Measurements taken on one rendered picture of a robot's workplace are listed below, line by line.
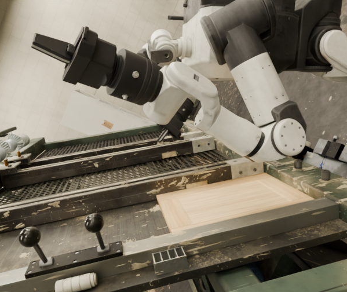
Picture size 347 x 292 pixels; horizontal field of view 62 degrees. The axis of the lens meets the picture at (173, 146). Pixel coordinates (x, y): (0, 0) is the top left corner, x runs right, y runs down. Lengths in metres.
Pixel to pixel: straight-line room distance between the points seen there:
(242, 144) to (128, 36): 5.75
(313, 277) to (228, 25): 0.51
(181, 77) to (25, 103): 6.02
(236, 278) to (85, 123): 4.40
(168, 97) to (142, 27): 5.77
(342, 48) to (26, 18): 5.96
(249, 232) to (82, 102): 4.33
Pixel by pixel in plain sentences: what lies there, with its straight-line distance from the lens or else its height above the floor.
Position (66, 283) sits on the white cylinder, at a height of 1.44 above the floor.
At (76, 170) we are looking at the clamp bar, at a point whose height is 1.51.
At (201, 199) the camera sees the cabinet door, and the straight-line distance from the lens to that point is 0.94.
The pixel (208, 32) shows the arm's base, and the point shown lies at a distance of 0.68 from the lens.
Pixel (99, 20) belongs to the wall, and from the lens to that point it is 6.32.
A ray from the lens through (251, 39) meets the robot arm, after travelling 0.68.
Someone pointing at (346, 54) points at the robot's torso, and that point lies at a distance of 1.06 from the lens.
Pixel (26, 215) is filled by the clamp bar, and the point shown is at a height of 1.60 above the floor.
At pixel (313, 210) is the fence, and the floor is 0.96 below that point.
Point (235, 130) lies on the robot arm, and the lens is 0.61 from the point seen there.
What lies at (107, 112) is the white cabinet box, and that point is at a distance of 4.85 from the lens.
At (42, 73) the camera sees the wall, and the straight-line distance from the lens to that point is 6.38.
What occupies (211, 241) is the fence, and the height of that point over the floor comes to 1.17.
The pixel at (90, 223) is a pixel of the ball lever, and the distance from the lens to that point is 0.59.
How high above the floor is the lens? 1.50
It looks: 15 degrees down
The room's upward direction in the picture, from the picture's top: 67 degrees counter-clockwise
